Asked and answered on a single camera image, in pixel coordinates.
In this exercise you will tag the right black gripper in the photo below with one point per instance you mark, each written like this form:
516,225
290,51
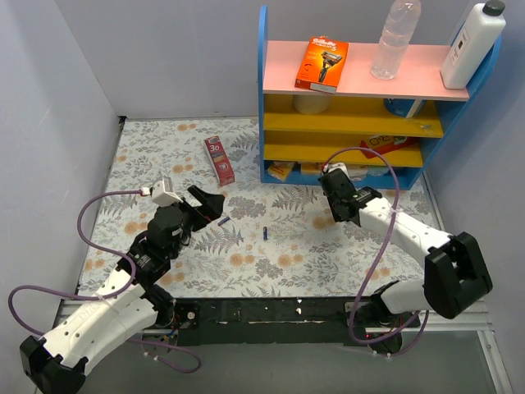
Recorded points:
336,197

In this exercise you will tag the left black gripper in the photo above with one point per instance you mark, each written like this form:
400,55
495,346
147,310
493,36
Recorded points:
198,209

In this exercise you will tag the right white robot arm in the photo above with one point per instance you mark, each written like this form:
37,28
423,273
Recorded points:
455,273

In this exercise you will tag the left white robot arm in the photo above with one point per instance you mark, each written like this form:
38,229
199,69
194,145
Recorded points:
129,300

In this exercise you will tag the red toothpaste box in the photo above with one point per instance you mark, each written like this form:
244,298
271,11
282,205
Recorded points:
219,160

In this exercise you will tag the floral table mat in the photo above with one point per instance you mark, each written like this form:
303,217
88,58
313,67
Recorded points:
307,253

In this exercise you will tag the red box on shelf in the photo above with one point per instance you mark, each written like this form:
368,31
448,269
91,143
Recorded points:
383,144

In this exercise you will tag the yellow orange box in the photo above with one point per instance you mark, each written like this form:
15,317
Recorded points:
280,170

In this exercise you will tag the blue yellow pink shelf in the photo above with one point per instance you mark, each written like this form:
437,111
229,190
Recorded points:
357,110

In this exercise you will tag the white cup on shelf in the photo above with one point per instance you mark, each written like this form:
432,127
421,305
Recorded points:
311,104

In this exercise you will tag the blue white container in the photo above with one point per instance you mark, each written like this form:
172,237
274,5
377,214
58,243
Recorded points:
402,107

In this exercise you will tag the orange razor box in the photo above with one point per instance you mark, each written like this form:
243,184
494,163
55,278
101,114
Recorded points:
322,65

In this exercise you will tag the clear plastic water bottle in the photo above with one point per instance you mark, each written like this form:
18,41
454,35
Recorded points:
397,32

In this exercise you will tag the white bottle black cap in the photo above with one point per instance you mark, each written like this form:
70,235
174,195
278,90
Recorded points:
478,33

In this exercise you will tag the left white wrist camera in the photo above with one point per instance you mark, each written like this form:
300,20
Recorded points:
161,192

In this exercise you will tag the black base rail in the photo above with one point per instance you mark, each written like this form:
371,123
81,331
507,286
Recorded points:
213,321

